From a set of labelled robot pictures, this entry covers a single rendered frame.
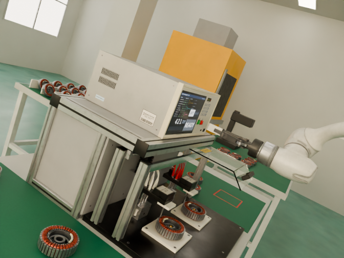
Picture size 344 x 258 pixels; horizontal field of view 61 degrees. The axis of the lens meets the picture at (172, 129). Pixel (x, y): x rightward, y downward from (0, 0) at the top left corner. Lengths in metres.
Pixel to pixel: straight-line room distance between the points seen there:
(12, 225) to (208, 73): 4.10
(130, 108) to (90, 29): 7.74
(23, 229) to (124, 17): 4.41
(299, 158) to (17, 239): 0.95
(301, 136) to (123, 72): 0.73
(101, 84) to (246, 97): 5.45
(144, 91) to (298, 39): 5.63
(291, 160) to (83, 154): 0.74
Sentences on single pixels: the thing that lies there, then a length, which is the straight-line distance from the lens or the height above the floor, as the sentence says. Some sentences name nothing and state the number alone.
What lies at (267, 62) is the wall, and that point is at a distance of 6.50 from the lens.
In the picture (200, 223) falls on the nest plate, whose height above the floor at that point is 0.78.
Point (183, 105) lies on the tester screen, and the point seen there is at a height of 1.25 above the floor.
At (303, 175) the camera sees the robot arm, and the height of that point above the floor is 1.17.
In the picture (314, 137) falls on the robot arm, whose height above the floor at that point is 1.31.
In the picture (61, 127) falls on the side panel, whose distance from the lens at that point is 1.14.
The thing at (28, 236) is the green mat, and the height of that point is 0.75.
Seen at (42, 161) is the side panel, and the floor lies 0.85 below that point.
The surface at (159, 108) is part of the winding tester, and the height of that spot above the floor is 1.21.
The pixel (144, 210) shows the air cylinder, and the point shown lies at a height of 0.81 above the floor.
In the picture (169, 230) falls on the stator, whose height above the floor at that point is 0.82.
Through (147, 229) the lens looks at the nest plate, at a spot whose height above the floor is 0.78.
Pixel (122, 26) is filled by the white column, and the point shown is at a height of 1.67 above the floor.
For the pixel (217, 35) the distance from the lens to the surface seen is 5.14.
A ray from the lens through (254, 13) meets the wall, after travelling 6.83.
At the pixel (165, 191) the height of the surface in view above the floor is 0.92.
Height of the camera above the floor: 1.35
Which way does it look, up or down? 11 degrees down
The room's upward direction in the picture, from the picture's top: 22 degrees clockwise
